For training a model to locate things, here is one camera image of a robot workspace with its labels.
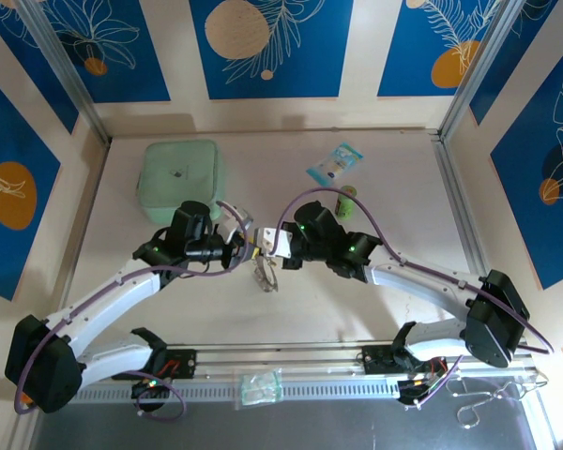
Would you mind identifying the bent metal wire hook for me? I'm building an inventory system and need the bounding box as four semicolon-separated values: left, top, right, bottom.
452;369;553;430

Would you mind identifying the blue wet wipes packet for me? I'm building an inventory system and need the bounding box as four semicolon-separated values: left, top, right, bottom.
306;142;365;189

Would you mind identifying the mint green zip pouch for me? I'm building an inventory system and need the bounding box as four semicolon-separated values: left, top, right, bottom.
135;138;226;225

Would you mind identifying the aluminium frame post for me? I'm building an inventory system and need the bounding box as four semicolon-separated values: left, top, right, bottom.
438;0;534;141
16;0;112;144

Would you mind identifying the clear plastic bag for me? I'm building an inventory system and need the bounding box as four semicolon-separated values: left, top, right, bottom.
234;367;283;412

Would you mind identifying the green cylindrical container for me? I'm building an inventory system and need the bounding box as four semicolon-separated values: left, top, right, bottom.
333;185;360;221

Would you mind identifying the black controller board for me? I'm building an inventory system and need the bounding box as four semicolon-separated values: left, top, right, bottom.
397;374;447;407
130;377;173;404

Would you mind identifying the white slotted cable duct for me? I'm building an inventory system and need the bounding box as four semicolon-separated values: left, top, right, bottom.
74;377;404;404

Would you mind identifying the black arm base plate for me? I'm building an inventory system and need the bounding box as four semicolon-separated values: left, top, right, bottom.
166;349;198;379
361;345;395;375

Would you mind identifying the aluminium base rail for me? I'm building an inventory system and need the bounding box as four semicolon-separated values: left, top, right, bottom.
166;344;540;376

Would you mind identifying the aluminium side rail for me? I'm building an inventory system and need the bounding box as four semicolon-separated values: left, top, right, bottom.
434;138;503;301

